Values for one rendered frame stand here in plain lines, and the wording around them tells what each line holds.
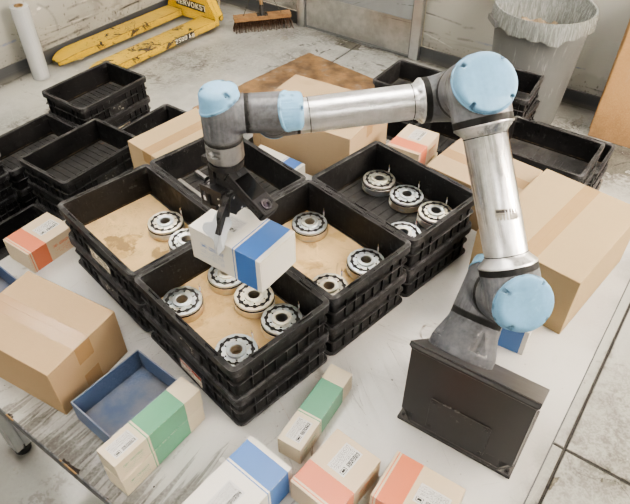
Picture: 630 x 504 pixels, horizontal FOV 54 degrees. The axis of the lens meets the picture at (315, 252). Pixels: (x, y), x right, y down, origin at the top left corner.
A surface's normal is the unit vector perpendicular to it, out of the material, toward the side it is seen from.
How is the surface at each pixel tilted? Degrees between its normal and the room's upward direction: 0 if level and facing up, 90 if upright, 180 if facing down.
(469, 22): 90
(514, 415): 90
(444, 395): 90
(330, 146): 90
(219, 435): 0
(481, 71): 46
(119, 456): 0
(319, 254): 0
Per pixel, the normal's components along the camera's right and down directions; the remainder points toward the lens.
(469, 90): 0.05, -0.02
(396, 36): -0.58, 0.55
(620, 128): -0.55, 0.31
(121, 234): 0.00, -0.73
